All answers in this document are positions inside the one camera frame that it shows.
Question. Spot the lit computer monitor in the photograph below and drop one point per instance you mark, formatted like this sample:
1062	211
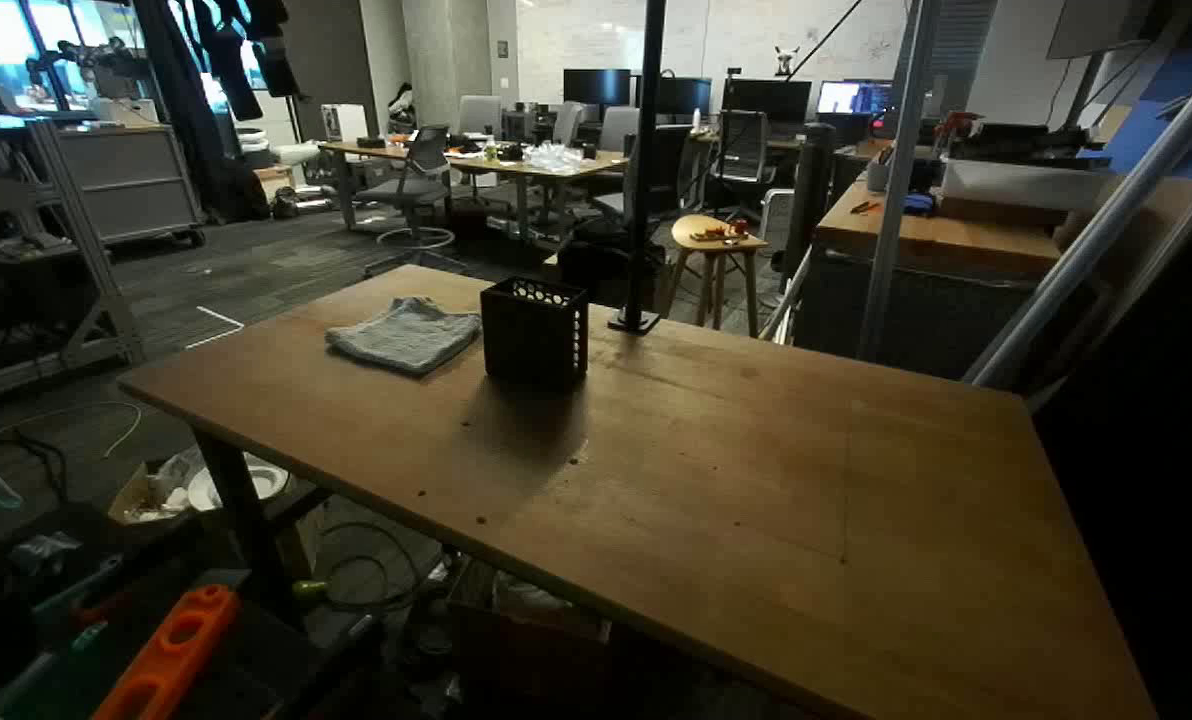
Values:
857	96

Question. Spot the upright silver metal post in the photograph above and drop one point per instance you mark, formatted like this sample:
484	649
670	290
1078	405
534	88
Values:
893	173

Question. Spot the black mesh office chair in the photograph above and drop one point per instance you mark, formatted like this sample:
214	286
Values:
419	173

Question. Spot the wooden top workbench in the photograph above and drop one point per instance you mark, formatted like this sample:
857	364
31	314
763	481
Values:
938	255

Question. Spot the grey drawer cabinet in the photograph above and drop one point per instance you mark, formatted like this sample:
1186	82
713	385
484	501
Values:
131	180

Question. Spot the small red objects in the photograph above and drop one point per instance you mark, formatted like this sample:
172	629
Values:
711	230

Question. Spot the white round bowl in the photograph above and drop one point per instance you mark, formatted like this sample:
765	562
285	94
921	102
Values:
256	481

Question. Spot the slanted silver metal pole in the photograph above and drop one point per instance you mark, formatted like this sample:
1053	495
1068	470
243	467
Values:
1101	223

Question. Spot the grey high back chair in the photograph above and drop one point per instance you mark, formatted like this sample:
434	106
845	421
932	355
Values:
742	145

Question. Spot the wooden office table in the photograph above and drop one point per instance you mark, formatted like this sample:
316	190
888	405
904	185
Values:
536	167

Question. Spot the black perforated plastic box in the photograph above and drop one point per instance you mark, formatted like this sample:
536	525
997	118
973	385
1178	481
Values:
534	341

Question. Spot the black vertical pole stand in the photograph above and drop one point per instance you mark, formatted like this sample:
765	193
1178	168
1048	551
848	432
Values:
645	162

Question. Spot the light blue terry cloth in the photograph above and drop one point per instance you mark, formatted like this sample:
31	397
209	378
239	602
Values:
403	338

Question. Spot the dark computer monitor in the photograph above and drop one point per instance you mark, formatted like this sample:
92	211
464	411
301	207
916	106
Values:
684	96
765	102
596	84

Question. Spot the grey metal shelf rack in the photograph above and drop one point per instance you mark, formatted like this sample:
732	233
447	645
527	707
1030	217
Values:
49	265

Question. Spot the round wooden stool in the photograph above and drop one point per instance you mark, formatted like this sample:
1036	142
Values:
713	255

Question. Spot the black storage case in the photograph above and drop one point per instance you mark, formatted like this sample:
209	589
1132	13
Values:
596	265

